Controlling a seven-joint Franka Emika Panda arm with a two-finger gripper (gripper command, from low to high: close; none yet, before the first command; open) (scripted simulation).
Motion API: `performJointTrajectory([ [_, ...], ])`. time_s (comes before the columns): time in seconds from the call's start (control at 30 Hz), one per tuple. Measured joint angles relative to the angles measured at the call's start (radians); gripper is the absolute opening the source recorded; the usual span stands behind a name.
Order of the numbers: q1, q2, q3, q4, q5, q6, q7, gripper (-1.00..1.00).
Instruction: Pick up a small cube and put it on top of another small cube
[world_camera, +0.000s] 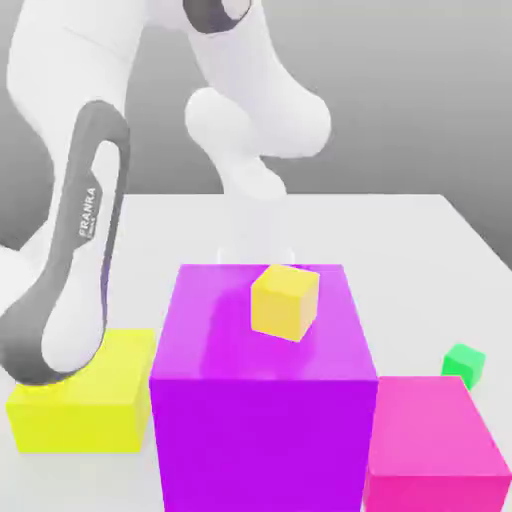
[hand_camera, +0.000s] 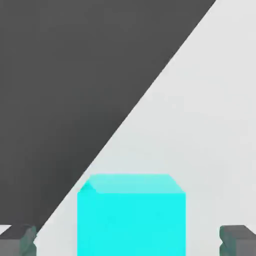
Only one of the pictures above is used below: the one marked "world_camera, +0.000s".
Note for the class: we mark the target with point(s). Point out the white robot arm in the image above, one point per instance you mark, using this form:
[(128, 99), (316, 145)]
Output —
[(72, 120)]

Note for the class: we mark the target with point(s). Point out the small yellow cube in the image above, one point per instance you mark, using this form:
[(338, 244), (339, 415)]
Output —
[(280, 308)]

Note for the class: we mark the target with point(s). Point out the small green cube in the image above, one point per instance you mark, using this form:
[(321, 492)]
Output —
[(464, 362)]

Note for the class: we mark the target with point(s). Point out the large purple box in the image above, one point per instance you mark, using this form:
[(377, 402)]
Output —
[(260, 420)]

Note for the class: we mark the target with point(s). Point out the large yellow box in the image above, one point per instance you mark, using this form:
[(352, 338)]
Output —
[(88, 412)]

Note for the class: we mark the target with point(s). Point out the large pink box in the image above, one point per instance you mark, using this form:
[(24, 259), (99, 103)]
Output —
[(432, 440)]

